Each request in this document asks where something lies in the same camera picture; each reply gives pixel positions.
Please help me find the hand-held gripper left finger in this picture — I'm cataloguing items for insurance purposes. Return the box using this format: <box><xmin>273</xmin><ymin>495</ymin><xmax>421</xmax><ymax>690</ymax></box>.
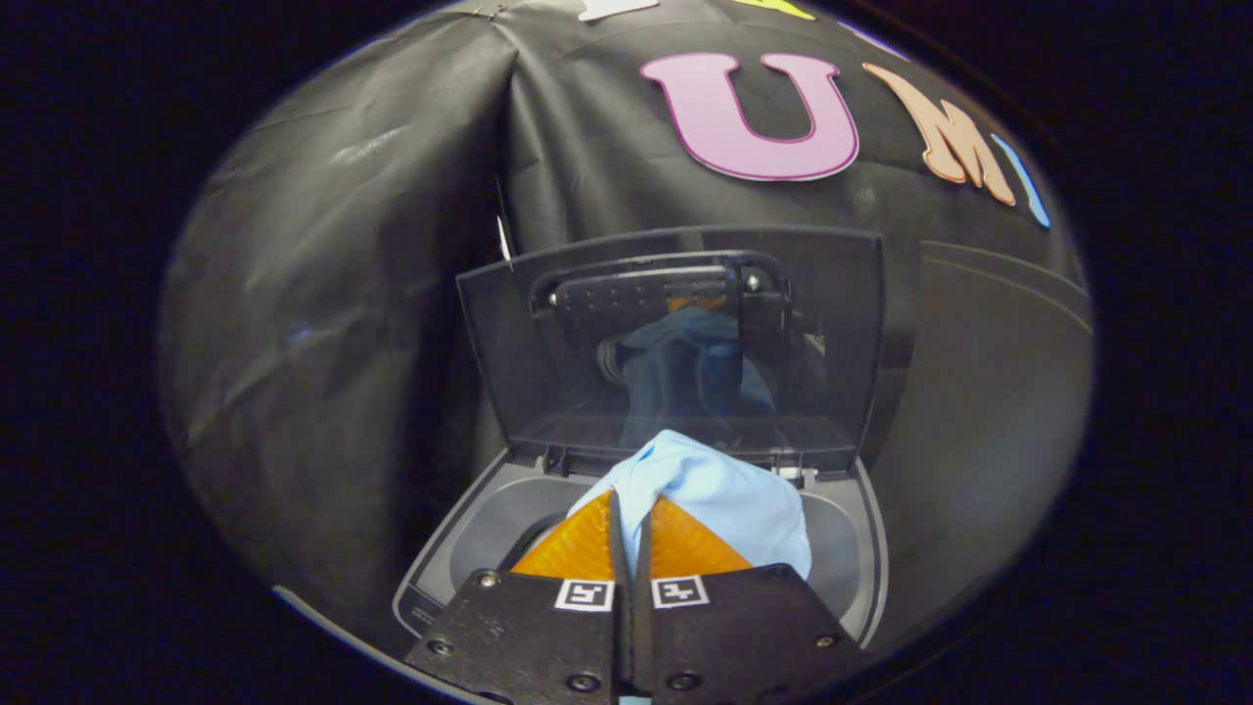
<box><xmin>403</xmin><ymin>490</ymin><xmax>632</xmax><ymax>705</ymax></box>

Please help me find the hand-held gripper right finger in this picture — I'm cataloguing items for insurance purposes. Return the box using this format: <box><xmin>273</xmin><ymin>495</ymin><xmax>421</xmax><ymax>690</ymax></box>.
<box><xmin>636</xmin><ymin>494</ymin><xmax>867</xmax><ymax>705</ymax></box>

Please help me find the light blue shirt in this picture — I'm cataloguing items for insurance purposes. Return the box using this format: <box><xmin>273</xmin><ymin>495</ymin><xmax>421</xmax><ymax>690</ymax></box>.
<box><xmin>566</xmin><ymin>429</ymin><xmax>813</xmax><ymax>581</ymax></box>

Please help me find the black backdrop cloth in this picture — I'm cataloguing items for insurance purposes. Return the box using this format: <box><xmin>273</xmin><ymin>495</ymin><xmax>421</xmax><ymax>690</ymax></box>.
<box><xmin>157</xmin><ymin>0</ymin><xmax>1097</xmax><ymax>628</ymax></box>

